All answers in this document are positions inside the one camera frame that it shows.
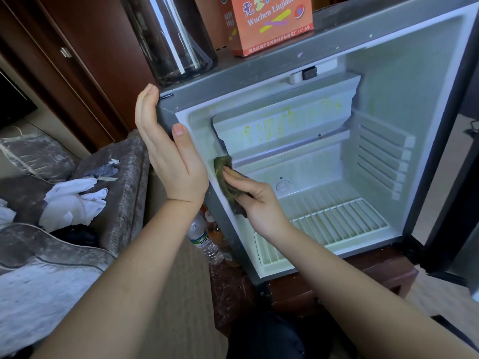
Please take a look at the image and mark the person's right hand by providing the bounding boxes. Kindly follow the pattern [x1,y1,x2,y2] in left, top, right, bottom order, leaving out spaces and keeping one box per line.
[222,166,293,244]

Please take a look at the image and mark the person's left hand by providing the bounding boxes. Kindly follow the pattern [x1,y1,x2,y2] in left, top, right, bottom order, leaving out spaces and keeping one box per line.
[135,83,211,205]

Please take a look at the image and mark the dark grey cloth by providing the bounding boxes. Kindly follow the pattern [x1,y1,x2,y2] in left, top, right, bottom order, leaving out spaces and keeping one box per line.
[213,155,248,218]

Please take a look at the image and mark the green cap water bottle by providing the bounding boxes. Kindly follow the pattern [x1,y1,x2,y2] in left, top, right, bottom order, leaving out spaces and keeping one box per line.
[187,211,226,265]

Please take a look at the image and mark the white wire shelf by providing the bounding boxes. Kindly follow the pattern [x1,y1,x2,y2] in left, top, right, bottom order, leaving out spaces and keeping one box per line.
[253,197,390,266]

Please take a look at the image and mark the dark glass spray bottle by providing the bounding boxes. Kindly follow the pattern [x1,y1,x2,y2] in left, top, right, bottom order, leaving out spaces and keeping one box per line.
[118,0,220,88]

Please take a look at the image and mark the grey mini fridge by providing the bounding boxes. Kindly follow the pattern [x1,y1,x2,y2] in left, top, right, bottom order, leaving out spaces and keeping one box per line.
[156,0,479,287]

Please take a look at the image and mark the fridge door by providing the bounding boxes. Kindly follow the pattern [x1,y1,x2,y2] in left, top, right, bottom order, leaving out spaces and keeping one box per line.
[419,108,479,304]

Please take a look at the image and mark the person's right forearm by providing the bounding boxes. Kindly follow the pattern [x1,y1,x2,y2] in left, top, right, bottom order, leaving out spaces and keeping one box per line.
[269,224,479,359]

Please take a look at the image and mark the person's left forearm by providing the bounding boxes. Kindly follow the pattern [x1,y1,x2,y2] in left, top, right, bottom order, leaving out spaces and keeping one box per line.
[30,196,207,359]

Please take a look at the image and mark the person's dark trousers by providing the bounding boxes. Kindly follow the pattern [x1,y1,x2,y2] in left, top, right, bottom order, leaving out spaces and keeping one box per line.
[225,306,479,359]

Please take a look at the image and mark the grey garment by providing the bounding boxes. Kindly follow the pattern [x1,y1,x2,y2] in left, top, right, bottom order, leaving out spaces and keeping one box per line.
[84,159,121,180]

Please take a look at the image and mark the dark red wooden stand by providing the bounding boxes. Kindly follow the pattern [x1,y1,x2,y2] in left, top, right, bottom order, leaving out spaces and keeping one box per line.
[208,220,420,337]

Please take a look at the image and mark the small white garment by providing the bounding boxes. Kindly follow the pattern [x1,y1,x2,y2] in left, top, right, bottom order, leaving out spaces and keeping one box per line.
[45,178,98,197]

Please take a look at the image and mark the large white garment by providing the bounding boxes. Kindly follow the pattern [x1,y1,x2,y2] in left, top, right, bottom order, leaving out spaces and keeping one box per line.
[37,189,109,232]

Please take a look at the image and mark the black garment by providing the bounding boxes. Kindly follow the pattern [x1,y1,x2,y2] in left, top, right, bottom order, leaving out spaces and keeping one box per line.
[48,224,98,249]

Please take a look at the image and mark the grey velvet cushion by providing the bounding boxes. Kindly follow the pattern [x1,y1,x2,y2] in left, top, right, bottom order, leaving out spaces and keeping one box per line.
[0,127,76,184]

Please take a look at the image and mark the orange cardboard chalk box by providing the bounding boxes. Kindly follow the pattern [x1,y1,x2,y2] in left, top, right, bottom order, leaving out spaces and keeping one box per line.
[219,0,315,58]

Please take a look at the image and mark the black television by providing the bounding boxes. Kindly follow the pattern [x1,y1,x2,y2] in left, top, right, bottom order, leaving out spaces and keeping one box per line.
[0,69,38,132]

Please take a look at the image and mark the grey velvet sofa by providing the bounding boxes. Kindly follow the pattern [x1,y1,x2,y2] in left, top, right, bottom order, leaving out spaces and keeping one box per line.
[0,129,151,358]

